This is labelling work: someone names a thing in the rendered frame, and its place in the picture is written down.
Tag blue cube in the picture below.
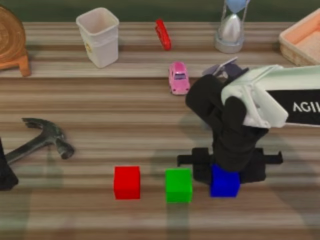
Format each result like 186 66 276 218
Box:
209 163 241 198

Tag green cube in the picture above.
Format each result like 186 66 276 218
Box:
164 168 194 203

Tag red cube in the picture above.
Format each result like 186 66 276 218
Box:
113 165 141 201

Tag steel claw hammer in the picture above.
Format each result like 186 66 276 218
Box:
4 117 76 166

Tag pink toy car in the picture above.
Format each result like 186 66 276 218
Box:
167 61 191 96

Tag grey purple flat object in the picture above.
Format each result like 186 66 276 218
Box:
201 56 250 80

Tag red stapler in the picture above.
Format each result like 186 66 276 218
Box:
154 18 173 51

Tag silver hourglass with blue bulb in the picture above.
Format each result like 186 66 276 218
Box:
214 0 249 54

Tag round wooden disc on stand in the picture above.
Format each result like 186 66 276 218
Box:
0 5 32 77

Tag wicker basket with orange lining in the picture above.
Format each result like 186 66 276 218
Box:
278 7 320 67

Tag white plastic cup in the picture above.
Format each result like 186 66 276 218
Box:
75 6 120 69

